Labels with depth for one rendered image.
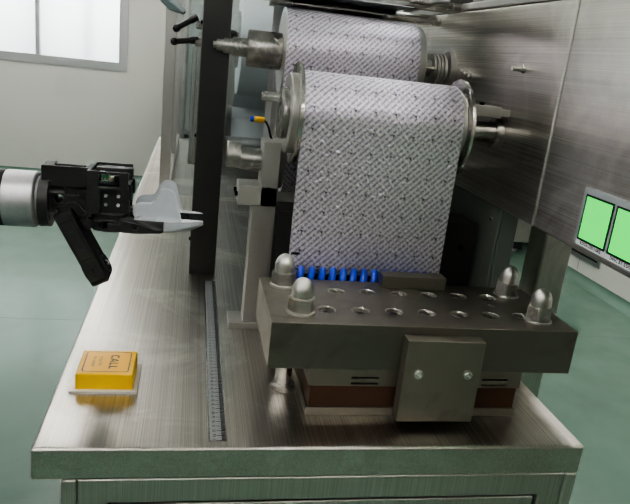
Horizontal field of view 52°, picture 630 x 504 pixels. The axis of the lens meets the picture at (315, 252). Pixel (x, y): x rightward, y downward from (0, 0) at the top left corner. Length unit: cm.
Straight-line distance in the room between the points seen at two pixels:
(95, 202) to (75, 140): 573
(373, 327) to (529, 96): 42
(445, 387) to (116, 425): 40
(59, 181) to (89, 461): 36
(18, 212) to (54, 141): 575
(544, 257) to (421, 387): 49
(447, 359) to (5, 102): 613
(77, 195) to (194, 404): 32
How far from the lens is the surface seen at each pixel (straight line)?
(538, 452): 90
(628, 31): 84
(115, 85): 652
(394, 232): 98
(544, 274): 126
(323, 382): 83
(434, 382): 83
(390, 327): 81
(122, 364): 90
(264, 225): 102
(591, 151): 85
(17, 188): 92
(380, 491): 85
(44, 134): 667
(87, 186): 90
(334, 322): 79
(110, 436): 80
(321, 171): 93
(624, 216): 78
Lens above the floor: 133
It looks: 16 degrees down
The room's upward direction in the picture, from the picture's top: 6 degrees clockwise
